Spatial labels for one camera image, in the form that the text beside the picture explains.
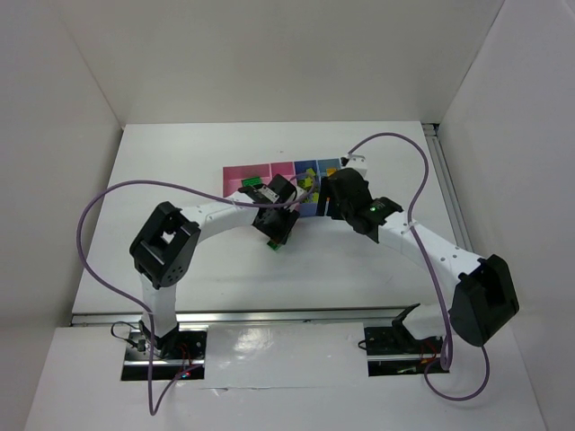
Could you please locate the green lego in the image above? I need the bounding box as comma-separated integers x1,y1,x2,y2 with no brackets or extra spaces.
267,240,282,251

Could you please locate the long green lego brick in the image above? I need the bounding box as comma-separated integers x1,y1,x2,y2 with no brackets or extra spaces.
242,176,263,187

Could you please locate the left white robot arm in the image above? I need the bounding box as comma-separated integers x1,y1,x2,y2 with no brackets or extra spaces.
129,174,305,357

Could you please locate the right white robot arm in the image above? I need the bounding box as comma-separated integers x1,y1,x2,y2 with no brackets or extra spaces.
316,168,519,347

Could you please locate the lime lego in blue bin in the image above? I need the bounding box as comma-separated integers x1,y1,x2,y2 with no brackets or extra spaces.
297,168,319,204

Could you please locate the light blue bin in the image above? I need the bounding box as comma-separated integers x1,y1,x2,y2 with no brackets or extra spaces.
317,158,341,178

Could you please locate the dark blue bin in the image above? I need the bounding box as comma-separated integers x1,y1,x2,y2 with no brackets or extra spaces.
294,160,320,217

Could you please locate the narrow pink bin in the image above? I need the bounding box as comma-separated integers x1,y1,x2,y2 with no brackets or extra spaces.
270,162,296,179

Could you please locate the large pink bin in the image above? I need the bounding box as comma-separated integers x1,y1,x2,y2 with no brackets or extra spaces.
222,163,271,197

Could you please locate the aluminium side rail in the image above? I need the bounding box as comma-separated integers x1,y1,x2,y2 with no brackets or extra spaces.
421,123,473,251

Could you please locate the aluminium front rail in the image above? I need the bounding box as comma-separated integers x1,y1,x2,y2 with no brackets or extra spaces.
70,306,411,327

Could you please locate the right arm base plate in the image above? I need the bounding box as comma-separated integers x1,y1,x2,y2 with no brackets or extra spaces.
358,327,445,377

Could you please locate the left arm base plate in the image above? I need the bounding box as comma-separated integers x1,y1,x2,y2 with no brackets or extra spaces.
120,330,208,382

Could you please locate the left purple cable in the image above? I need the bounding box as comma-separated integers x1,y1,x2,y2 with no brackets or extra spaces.
75,173,315,417

